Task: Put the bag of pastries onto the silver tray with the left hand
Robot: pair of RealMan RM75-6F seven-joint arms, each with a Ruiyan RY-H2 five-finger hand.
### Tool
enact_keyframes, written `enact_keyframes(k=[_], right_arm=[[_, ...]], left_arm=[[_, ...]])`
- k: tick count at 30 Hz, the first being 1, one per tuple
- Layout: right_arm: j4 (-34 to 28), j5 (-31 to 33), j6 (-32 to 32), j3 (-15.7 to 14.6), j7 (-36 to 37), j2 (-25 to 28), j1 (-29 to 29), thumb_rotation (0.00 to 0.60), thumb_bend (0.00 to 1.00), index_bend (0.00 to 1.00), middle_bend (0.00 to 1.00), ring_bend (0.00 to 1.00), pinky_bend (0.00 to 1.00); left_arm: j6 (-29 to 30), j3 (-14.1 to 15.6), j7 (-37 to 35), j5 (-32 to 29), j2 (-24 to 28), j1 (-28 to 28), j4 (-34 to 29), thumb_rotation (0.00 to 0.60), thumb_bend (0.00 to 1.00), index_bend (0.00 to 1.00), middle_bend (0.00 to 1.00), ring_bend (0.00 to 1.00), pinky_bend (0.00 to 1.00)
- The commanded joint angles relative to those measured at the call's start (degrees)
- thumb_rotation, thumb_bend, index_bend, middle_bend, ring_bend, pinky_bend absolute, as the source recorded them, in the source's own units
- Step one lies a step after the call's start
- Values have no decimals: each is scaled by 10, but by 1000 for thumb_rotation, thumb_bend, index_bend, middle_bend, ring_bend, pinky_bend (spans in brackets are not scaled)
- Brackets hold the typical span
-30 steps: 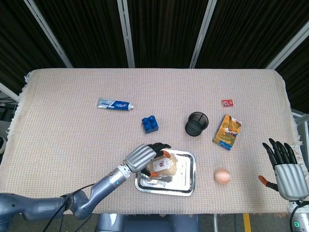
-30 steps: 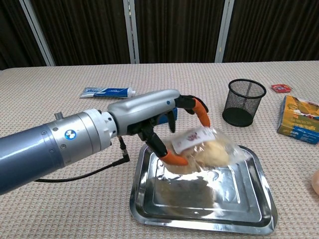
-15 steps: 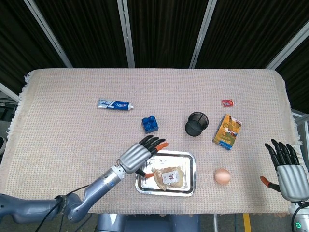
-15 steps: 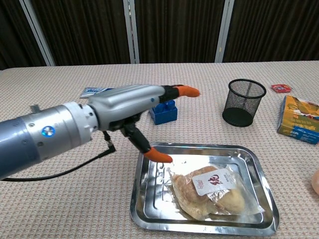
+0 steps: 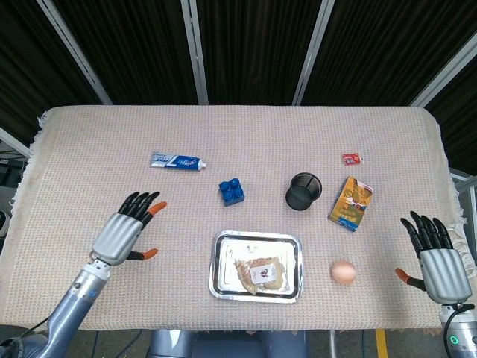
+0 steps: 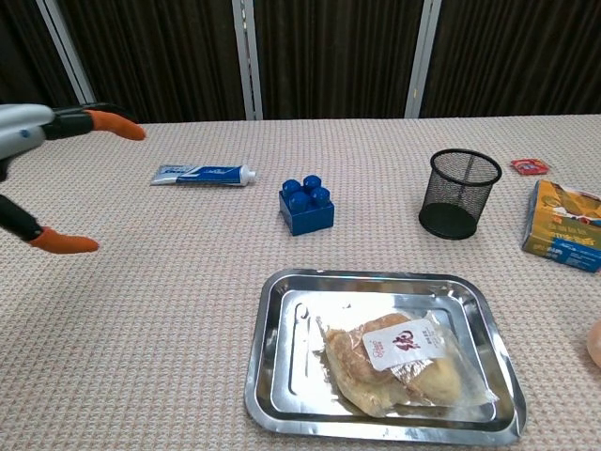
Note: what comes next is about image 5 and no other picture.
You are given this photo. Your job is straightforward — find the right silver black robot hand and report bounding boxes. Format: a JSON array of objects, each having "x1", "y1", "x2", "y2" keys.
[{"x1": 394, "y1": 210, "x2": 473, "y2": 305}]

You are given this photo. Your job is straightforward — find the packaged food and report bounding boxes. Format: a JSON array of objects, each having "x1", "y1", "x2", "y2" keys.
[{"x1": 233, "y1": 255, "x2": 291, "y2": 296}]

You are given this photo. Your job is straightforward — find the yellow blue cardboard box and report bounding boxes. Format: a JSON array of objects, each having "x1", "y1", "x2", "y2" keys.
[{"x1": 327, "y1": 175, "x2": 375, "y2": 233}]

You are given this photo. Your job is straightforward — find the blue white toothpaste tube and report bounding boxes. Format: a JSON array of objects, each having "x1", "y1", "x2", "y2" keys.
[{"x1": 149, "y1": 151, "x2": 208, "y2": 172}]

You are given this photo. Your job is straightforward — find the blue plastic building block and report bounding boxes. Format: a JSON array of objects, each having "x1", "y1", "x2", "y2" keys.
[{"x1": 218, "y1": 178, "x2": 247, "y2": 207}]

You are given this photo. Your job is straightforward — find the brown egg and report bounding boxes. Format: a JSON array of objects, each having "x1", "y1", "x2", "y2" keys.
[{"x1": 330, "y1": 260, "x2": 358, "y2": 286}]

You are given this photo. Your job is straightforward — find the black mesh pen cup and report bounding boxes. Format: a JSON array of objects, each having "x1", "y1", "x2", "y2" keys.
[{"x1": 285, "y1": 172, "x2": 323, "y2": 212}]

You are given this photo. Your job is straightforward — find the grey metal frame post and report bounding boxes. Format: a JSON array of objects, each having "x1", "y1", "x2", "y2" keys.
[
  {"x1": 408, "y1": 39, "x2": 477, "y2": 109},
  {"x1": 36, "y1": 0, "x2": 113, "y2": 106},
  {"x1": 180, "y1": 0, "x2": 209, "y2": 106},
  {"x1": 291, "y1": 0, "x2": 336, "y2": 107}
]

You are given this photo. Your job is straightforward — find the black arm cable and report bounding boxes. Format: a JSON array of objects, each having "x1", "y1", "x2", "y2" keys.
[{"x1": 442, "y1": 304, "x2": 476, "y2": 358}]

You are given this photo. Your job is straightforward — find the dark pleated curtain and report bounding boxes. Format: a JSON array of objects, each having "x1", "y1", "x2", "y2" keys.
[{"x1": 0, "y1": 0, "x2": 477, "y2": 176}]

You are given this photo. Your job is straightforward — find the blue grey robot torso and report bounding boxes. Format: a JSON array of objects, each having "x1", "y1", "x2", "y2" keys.
[{"x1": 148, "y1": 330, "x2": 310, "y2": 358}]

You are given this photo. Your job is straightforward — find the beige woven tablecloth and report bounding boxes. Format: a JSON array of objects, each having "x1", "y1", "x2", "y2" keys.
[{"x1": 0, "y1": 105, "x2": 469, "y2": 333}]

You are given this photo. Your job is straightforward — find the silver metal tray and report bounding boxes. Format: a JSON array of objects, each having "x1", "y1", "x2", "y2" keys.
[{"x1": 208, "y1": 230, "x2": 304, "y2": 304}]

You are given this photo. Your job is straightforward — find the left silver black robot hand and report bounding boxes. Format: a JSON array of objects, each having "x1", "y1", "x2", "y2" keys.
[{"x1": 90, "y1": 191, "x2": 168, "y2": 267}]

